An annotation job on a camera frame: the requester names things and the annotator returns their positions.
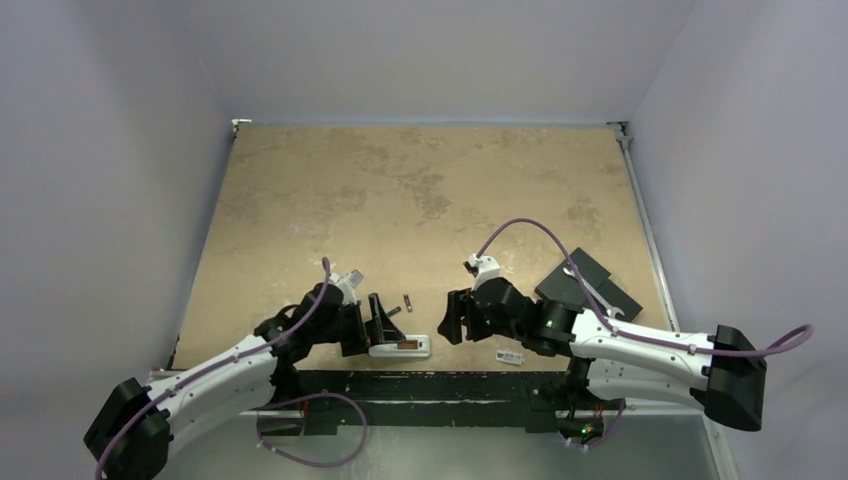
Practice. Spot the black foam block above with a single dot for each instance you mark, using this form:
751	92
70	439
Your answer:
560	285

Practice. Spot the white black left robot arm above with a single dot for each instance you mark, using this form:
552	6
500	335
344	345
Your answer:
139	428

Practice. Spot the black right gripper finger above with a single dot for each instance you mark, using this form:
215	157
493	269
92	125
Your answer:
455	308
451	331

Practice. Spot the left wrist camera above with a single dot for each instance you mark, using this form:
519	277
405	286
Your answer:
347	283

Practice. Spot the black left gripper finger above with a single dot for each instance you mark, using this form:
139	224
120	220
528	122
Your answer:
355	341
380	329

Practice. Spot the white battery cover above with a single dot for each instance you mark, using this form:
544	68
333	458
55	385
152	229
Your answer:
510	358

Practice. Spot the silver open-end wrench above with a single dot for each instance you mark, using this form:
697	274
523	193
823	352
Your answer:
611	311

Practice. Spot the white remote control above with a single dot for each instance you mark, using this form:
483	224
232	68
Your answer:
413	347

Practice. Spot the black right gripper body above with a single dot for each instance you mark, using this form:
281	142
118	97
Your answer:
468	315

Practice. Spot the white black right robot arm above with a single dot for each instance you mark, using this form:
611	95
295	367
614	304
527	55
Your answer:
716	373

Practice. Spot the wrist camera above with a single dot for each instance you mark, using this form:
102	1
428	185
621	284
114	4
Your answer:
347	283
482	268

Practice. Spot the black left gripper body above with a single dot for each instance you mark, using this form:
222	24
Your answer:
348	314

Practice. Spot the aluminium frame base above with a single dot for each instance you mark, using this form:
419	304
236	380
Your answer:
646	440

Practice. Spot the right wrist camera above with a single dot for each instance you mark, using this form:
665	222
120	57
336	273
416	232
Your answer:
482	268

